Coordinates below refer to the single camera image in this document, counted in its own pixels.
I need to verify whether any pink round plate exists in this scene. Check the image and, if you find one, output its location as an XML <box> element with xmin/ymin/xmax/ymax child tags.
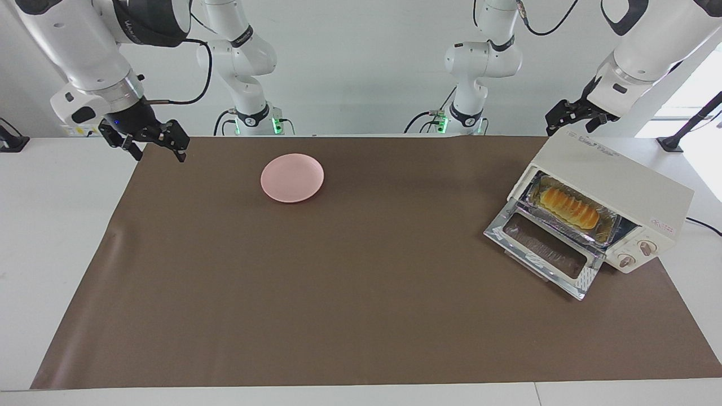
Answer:
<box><xmin>260</xmin><ymin>153</ymin><xmax>325</xmax><ymax>204</ymax></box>

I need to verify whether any black right base cable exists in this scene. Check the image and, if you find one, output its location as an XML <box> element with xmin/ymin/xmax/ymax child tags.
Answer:
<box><xmin>213</xmin><ymin>109</ymin><xmax>295</xmax><ymax>136</ymax></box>

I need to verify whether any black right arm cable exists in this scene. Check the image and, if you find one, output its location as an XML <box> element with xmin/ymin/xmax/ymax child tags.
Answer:
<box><xmin>144</xmin><ymin>38</ymin><xmax>213</xmax><ymax>107</ymax></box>

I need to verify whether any aluminium foil baking tray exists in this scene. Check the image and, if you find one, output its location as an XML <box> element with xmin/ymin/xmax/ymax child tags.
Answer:
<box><xmin>526</xmin><ymin>171</ymin><xmax>622</xmax><ymax>246</ymax></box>

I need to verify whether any glass oven door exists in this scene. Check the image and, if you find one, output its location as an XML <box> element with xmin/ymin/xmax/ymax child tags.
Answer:
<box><xmin>484</xmin><ymin>200</ymin><xmax>605</xmax><ymax>301</ymax></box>

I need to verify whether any black base cable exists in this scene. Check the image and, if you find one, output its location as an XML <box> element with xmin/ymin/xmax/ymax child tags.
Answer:
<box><xmin>403</xmin><ymin>86</ymin><xmax>459</xmax><ymax>135</ymax></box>
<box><xmin>213</xmin><ymin>109</ymin><xmax>295</xmax><ymax>136</ymax></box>

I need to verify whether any yellow ridged bread loaf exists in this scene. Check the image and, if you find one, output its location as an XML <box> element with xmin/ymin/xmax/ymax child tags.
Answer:
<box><xmin>539</xmin><ymin>187</ymin><xmax>600</xmax><ymax>230</ymax></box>

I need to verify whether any brown table mat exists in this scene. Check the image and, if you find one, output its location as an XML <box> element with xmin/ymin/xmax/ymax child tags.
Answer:
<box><xmin>31</xmin><ymin>135</ymin><xmax>722</xmax><ymax>390</ymax></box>

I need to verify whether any cream toaster oven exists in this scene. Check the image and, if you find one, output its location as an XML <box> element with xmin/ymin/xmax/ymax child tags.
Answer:
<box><xmin>508</xmin><ymin>131</ymin><xmax>695</xmax><ymax>275</ymax></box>

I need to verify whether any short black desk mount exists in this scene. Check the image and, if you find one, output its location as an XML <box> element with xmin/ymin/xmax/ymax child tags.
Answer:
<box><xmin>0</xmin><ymin>117</ymin><xmax>30</xmax><ymax>153</ymax></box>

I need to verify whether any black oven power cord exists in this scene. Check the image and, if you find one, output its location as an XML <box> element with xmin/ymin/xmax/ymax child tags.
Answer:
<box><xmin>685</xmin><ymin>217</ymin><xmax>722</xmax><ymax>236</ymax></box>

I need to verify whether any black left base cable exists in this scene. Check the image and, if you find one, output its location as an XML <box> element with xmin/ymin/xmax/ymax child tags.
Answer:
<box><xmin>403</xmin><ymin>86</ymin><xmax>459</xmax><ymax>135</ymax></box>

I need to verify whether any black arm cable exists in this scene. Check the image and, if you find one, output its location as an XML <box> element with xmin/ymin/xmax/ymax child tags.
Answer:
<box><xmin>514</xmin><ymin>0</ymin><xmax>684</xmax><ymax>85</ymax></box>
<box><xmin>144</xmin><ymin>38</ymin><xmax>213</xmax><ymax>107</ymax></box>

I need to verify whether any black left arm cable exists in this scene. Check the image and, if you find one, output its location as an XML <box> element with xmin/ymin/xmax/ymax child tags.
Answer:
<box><xmin>514</xmin><ymin>0</ymin><xmax>684</xmax><ymax>85</ymax></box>

